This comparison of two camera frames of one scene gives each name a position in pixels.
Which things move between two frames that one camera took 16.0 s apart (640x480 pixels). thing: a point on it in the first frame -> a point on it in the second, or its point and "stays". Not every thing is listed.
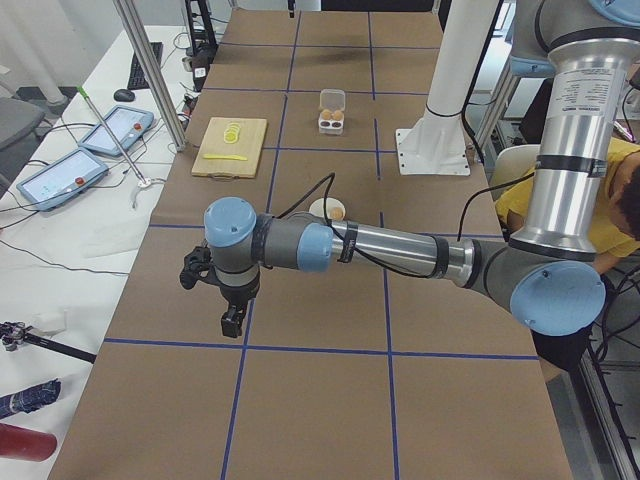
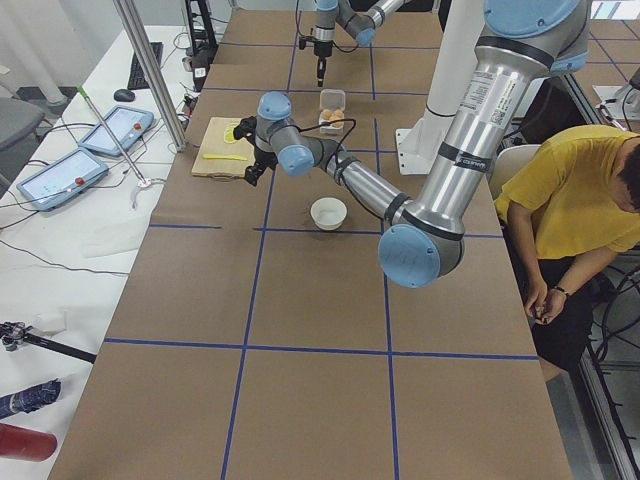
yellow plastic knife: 221,156 stays
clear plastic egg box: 331,112 stays
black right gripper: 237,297 -> 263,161
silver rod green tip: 88,100 stays
